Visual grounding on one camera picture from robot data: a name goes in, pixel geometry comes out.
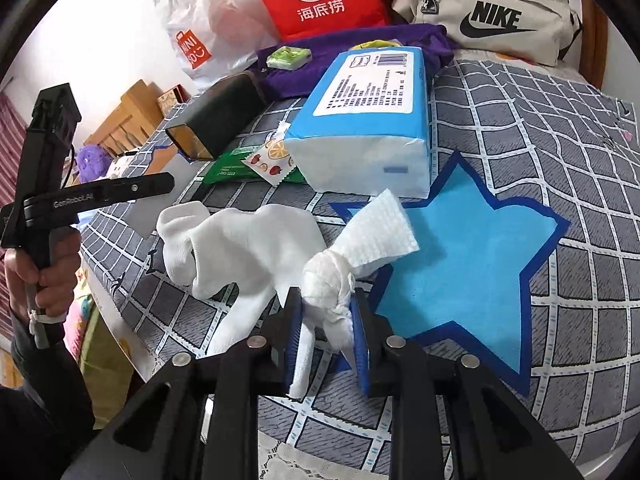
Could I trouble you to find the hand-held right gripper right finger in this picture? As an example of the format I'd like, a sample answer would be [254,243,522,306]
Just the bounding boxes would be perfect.
[350,294,583,480]

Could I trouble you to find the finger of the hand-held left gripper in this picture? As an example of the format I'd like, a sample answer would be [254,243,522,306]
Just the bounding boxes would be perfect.
[97,172,176,202]

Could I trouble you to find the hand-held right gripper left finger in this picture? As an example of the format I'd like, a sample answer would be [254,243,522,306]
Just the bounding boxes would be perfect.
[60,290,303,480]

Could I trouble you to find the green snack packets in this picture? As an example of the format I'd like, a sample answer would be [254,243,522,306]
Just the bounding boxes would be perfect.
[201,146,307,187]

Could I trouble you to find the dark green tin box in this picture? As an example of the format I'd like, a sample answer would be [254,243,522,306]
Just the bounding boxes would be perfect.
[165,72,264,162]

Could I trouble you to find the white tissue sheet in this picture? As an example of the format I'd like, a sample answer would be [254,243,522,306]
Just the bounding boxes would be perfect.
[336,189,421,281]

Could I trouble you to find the fruit print packet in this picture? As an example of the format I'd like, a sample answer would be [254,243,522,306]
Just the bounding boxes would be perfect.
[243,130,297,189]

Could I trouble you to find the green cassette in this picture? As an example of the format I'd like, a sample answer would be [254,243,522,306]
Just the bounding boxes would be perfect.
[266,45,313,72]

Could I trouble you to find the blue tissue pack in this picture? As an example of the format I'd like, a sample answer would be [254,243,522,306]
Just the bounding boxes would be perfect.
[284,45,433,200]

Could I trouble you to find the yellow tape measure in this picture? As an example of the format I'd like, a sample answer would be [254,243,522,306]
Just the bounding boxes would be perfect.
[350,38,401,52]

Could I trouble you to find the person's left forearm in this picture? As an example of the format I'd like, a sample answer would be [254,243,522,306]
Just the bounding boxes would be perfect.
[0,305,108,480]

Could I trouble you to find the person's left hand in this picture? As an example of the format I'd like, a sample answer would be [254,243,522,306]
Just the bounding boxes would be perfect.
[4,230,82,326]

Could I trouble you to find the red striped curtain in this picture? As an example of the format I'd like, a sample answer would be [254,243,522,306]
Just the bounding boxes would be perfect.
[0,89,28,201]

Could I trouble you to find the purple plush toy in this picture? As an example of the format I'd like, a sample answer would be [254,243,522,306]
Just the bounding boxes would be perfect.
[75,144,114,184]

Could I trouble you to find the wooden headboard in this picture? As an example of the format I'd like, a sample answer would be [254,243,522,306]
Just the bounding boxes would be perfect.
[82,79,167,157]

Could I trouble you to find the white printed bed sheet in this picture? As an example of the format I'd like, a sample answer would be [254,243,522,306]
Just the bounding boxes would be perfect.
[85,260,623,480]

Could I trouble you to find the colourful quilt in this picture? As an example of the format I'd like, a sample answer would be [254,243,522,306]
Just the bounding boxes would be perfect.
[65,287,101,361]

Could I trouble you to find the purple towel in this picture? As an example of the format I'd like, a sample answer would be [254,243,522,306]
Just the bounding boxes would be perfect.
[255,24,456,101]

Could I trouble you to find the white plastic shopping bag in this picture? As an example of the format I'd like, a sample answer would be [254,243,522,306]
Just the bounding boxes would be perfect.
[152,0,281,93]

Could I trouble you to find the grey checkered blanket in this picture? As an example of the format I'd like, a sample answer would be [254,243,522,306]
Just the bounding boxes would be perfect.
[80,57,640,463]

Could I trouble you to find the red paper bag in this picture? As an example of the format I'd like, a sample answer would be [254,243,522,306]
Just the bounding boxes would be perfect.
[241,0,391,43]

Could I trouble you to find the beige waist bag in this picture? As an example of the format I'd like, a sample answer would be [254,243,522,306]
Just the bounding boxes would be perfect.
[389,0,585,67]

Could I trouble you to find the brown wooden door frame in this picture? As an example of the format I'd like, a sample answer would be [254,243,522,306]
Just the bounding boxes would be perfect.
[580,0,613,88]

